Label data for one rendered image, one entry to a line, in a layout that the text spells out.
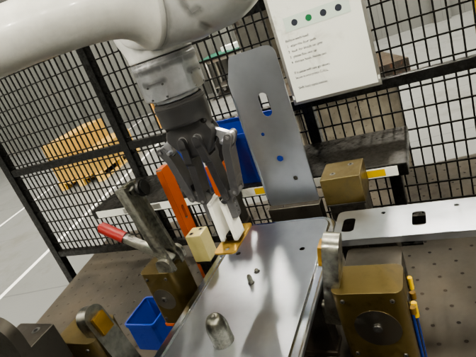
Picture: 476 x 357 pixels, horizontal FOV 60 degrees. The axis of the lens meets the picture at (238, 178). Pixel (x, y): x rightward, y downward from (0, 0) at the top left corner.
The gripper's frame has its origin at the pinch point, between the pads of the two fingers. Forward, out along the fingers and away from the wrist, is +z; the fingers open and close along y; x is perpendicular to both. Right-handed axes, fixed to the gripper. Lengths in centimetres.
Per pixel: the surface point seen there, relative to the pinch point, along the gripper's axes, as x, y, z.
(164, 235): 1.0, -13.9, 2.6
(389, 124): 208, 5, 62
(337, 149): 46.6, 8.6, 9.9
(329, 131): 194, -29, 54
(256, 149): 26.5, -3.2, -1.2
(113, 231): -0.7, -23.1, -0.3
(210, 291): -1.9, -7.4, 13.0
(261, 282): -0.2, 2.0, 13.0
